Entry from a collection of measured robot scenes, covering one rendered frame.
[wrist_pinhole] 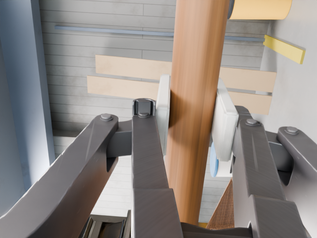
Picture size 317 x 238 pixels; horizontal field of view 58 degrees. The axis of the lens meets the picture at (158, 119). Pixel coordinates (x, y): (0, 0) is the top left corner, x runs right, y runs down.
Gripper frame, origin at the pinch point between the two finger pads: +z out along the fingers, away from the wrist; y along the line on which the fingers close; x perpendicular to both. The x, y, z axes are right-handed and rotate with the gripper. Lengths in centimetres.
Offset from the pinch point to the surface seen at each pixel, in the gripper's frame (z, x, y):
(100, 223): 145, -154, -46
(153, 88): 322, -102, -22
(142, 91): 324, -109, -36
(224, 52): 362, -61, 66
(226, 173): 280, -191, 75
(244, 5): 302, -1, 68
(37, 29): 316, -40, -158
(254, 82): 305, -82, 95
